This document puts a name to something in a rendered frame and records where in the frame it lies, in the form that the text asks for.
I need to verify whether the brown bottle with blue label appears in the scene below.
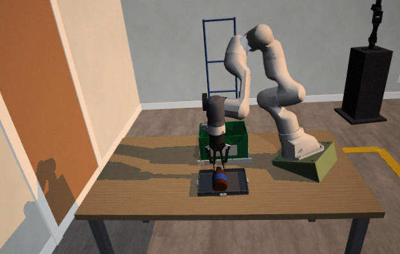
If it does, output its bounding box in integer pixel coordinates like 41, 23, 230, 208
212, 167, 228, 191

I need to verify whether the green plastic crate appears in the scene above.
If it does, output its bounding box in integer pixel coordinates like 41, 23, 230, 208
199, 121, 248, 160

